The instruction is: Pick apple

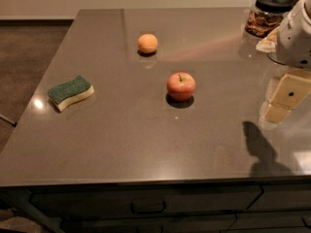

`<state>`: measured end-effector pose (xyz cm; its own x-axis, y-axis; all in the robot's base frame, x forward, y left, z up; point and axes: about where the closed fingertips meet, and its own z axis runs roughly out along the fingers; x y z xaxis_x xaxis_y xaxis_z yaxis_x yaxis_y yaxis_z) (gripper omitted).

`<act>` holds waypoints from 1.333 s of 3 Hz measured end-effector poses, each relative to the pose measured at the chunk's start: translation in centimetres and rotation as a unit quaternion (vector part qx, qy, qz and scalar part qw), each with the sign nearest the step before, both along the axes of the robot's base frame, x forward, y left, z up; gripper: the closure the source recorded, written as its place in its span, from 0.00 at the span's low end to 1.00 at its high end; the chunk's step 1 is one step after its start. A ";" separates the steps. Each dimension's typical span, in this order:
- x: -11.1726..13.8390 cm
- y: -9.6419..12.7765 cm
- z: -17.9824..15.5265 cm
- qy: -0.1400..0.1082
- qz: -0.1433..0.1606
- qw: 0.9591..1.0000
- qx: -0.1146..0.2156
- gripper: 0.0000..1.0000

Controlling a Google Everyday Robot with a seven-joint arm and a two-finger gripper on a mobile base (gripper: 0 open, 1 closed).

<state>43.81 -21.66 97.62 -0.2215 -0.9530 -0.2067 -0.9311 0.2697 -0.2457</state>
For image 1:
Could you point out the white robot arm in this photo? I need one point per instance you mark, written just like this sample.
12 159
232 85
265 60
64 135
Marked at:
293 47

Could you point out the red apple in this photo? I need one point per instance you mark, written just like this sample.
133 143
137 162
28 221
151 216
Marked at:
180 86

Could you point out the orange fruit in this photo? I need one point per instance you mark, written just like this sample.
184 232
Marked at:
147 43

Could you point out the green and yellow sponge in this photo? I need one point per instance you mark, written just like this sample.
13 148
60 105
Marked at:
66 94

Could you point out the pale snack packet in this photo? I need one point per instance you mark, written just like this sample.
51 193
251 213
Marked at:
268 43

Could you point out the glass jar with black lid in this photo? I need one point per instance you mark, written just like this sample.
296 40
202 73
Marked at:
266 15

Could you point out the right dark drawer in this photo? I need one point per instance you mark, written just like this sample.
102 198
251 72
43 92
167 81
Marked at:
283 197

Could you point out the dark drawer with handle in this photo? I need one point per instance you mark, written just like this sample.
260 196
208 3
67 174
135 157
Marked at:
147 202

